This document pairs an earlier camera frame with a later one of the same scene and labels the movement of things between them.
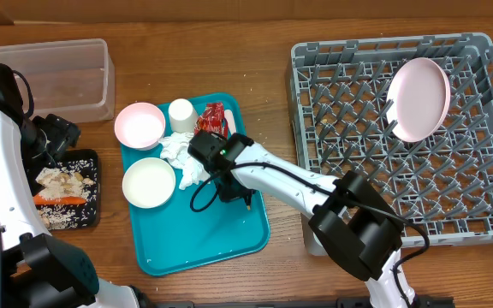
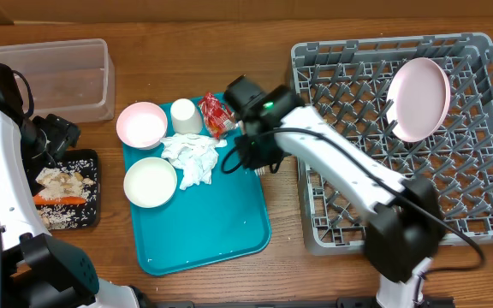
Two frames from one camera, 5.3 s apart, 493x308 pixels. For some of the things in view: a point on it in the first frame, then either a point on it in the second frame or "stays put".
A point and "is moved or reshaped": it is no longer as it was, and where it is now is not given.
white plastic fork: x=230 y=121 is moved or reshaped
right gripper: x=234 y=187 → x=253 y=156
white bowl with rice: x=148 y=182 stays put
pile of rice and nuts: x=69 y=177 stays put
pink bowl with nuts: x=139 y=126 stays put
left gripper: x=61 y=132 stays put
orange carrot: x=41 y=200 stays put
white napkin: x=175 y=153 stays put
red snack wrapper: x=212 y=120 is moved or reshaped
